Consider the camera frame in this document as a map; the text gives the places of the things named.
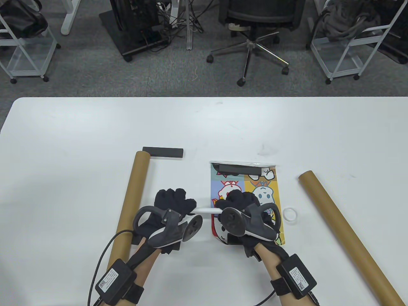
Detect white desk leg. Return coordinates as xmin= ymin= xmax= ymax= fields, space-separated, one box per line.
xmin=61 ymin=0 xmax=82 ymax=35

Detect black bag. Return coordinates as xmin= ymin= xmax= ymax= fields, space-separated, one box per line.
xmin=0 ymin=0 xmax=48 ymax=39

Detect black wrist sensor box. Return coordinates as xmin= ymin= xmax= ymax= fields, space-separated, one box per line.
xmin=96 ymin=259 xmax=137 ymax=306
xmin=276 ymin=254 xmax=317 ymax=299

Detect person's right hand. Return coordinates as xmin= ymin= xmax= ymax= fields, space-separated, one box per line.
xmin=216 ymin=190 xmax=290 ymax=262

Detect grey handheld controller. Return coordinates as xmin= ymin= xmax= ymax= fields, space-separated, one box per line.
xmin=221 ymin=202 xmax=282 ymax=241
xmin=133 ymin=206 xmax=203 ymax=248

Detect tangled black cables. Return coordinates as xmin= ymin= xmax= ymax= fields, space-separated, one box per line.
xmin=156 ymin=0 xmax=220 ymax=35

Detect black rolling equipment cart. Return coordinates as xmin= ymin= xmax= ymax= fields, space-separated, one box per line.
xmin=99 ymin=0 xmax=171 ymax=62

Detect clear acrylic post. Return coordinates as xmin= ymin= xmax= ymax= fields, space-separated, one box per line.
xmin=186 ymin=0 xmax=194 ymax=51

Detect black wrist strap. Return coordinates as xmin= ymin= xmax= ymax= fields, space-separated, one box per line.
xmin=270 ymin=277 xmax=293 ymax=296
xmin=124 ymin=283 xmax=144 ymax=303

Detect white wire cart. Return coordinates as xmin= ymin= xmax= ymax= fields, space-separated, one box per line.
xmin=310 ymin=0 xmax=408 ymax=84
xmin=0 ymin=12 xmax=62 ymax=84

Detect person's left hand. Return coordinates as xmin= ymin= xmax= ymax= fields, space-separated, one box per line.
xmin=139 ymin=188 xmax=197 ymax=255

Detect black equipment base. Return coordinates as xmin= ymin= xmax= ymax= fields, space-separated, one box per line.
xmin=367 ymin=0 xmax=408 ymax=65

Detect person's left forearm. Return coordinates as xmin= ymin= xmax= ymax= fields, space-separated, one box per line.
xmin=108 ymin=247 xmax=160 ymax=306

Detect brown cardboard mailing tube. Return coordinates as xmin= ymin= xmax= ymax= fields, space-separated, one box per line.
xmin=108 ymin=150 xmax=151 ymax=270
xmin=298 ymin=171 xmax=405 ymax=306

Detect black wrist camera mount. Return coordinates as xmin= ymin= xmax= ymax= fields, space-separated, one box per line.
xmin=245 ymin=245 xmax=263 ymax=262

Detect grey bag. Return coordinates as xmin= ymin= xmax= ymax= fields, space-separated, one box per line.
xmin=320 ymin=0 xmax=381 ymax=41

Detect colourful cartoon poster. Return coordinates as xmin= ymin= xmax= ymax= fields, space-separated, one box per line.
xmin=210 ymin=161 xmax=285 ymax=245

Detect black office chair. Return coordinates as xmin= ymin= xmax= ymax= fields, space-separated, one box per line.
xmin=207 ymin=0 xmax=306 ymax=87

